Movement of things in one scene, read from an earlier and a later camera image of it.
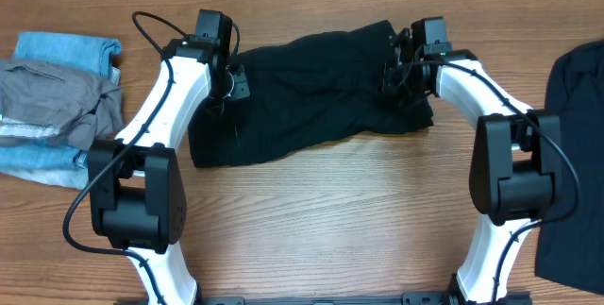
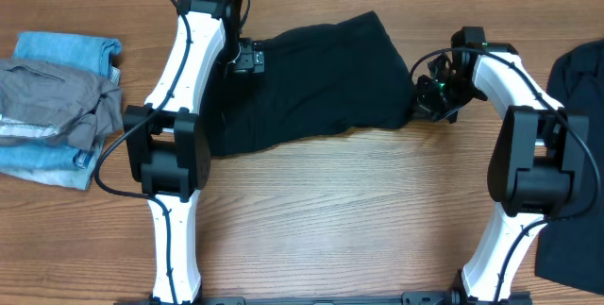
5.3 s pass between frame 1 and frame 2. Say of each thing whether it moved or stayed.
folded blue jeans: stayed
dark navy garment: stayed
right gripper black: moved
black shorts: moved
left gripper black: moved
